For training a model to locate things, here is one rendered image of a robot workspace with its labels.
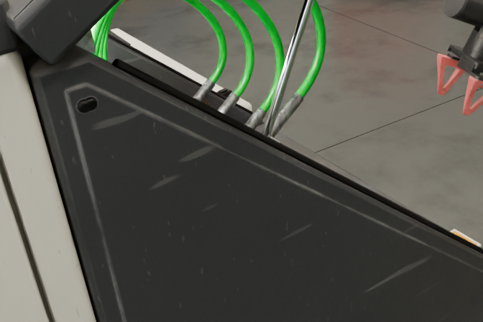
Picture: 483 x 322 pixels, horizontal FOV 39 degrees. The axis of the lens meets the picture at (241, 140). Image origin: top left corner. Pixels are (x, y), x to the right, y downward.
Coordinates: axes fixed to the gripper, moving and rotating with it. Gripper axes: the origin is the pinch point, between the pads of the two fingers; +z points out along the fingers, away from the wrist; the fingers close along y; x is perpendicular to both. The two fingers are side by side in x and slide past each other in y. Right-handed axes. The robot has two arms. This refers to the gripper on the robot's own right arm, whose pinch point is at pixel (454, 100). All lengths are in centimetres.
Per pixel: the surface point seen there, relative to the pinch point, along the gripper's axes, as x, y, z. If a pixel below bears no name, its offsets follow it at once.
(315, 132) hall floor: 68, -173, 77
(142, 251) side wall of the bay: -69, 64, 2
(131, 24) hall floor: 6, -388, 109
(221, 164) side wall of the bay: -64, 61, -5
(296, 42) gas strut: -59, 55, -15
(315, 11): -41.7, 17.2, -11.0
